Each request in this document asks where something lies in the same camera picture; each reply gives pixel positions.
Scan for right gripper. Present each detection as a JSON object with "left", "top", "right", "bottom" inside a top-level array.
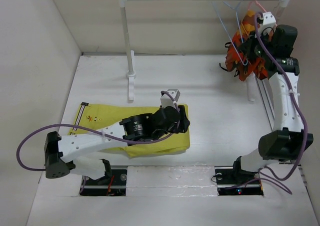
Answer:
[{"left": 239, "top": 28, "right": 276, "bottom": 60}]

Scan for blue wire hanger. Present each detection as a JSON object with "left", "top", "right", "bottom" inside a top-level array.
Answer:
[{"left": 209, "top": 0, "right": 251, "bottom": 67}]

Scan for yellow-green trousers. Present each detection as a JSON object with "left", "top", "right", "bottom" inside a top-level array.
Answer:
[{"left": 69, "top": 102, "right": 190, "bottom": 157}]

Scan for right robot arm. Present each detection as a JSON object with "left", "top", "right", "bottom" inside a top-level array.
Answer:
[{"left": 230, "top": 25, "right": 314, "bottom": 183}]

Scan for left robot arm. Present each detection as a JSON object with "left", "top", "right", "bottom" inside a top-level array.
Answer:
[{"left": 44, "top": 105, "right": 190, "bottom": 184}]

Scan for pink plastic hanger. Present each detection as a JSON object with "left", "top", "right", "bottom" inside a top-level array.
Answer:
[{"left": 247, "top": 1, "right": 267, "bottom": 13}]

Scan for orange camouflage garment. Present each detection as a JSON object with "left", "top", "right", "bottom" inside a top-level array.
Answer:
[{"left": 224, "top": 10, "right": 268, "bottom": 81}]

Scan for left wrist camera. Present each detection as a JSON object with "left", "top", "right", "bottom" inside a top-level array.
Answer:
[{"left": 160, "top": 89, "right": 181, "bottom": 110}]

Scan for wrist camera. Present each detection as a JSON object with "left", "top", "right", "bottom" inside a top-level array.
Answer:
[
  {"left": 160, "top": 89, "right": 181, "bottom": 110},
  {"left": 257, "top": 12, "right": 276, "bottom": 36}
]

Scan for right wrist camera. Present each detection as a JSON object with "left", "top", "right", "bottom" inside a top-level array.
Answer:
[{"left": 257, "top": 12, "right": 276, "bottom": 36}]

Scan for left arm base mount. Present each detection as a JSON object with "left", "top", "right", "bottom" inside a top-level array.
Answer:
[{"left": 79, "top": 166, "right": 128, "bottom": 196}]

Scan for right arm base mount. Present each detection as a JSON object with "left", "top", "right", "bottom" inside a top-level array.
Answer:
[{"left": 211, "top": 166, "right": 264, "bottom": 196}]

